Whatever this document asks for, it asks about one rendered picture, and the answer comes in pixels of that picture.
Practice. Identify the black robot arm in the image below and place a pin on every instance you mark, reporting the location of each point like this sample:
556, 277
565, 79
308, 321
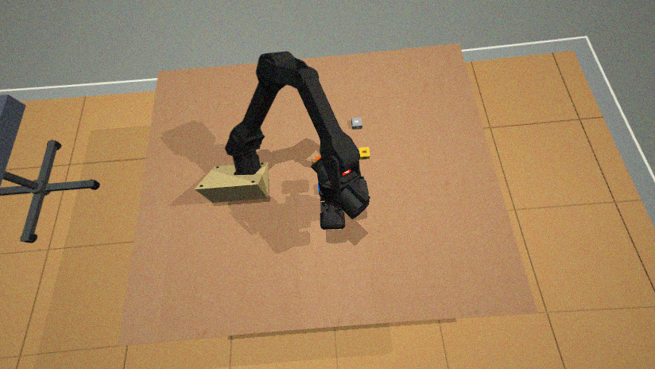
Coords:
338, 152

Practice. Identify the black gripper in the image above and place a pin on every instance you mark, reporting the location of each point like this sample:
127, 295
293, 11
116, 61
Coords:
332, 215

